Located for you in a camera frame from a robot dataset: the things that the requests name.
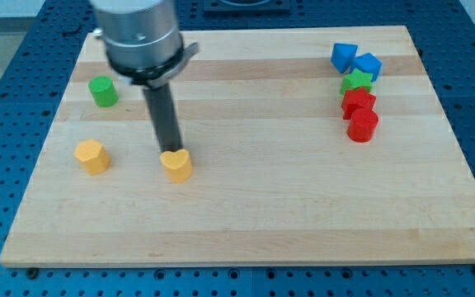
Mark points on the yellow heart block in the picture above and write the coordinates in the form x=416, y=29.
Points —
x=177, y=165

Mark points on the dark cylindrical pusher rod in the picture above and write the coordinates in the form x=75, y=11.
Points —
x=163, y=116

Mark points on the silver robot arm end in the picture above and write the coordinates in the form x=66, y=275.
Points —
x=143, y=40

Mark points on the light wooden board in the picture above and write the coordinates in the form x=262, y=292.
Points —
x=276, y=180

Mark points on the red star block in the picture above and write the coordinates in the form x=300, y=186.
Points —
x=354, y=99

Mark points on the red cylinder block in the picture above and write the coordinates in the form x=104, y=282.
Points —
x=363, y=123

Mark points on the green star block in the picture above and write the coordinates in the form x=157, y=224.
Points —
x=356, y=79

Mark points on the blue triangle block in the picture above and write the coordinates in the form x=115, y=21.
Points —
x=342, y=56

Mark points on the yellow hexagon block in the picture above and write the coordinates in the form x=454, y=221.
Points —
x=92, y=156

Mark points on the green cylinder block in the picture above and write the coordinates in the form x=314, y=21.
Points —
x=103, y=91

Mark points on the blue cube block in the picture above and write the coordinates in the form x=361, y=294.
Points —
x=367, y=63

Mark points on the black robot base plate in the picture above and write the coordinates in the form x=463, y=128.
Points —
x=245, y=6

